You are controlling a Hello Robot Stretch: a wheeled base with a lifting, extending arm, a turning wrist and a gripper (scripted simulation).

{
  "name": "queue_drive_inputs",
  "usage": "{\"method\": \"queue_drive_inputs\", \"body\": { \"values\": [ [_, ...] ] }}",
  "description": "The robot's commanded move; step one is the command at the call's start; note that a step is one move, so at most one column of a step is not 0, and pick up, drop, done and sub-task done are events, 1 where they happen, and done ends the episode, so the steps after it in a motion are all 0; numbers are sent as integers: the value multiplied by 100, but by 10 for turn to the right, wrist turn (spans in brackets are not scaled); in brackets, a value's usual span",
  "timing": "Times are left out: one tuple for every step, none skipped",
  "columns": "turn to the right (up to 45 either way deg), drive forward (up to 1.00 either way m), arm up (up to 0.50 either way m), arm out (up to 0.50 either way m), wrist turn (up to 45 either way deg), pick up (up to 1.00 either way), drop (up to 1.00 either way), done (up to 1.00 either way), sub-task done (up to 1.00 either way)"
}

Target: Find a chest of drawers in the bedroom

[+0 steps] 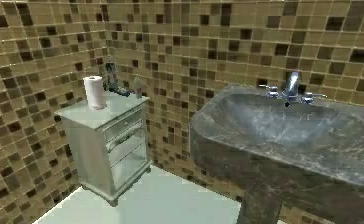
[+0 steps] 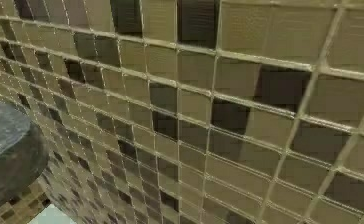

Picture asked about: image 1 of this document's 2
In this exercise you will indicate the grey stone pedestal sink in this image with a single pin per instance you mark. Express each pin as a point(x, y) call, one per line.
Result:
point(283, 150)

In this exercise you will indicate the dark spray bottle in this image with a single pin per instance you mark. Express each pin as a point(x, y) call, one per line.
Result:
point(112, 79)

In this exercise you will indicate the pale green bathroom cabinet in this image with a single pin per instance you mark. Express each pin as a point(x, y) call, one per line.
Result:
point(100, 151)

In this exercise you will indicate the chrome sink faucet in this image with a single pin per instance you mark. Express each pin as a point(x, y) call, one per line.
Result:
point(291, 88)

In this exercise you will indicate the small clear soap bottle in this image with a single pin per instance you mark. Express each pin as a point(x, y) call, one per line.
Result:
point(137, 87)

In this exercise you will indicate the white paper towel roll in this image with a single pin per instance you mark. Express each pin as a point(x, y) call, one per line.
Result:
point(94, 92)

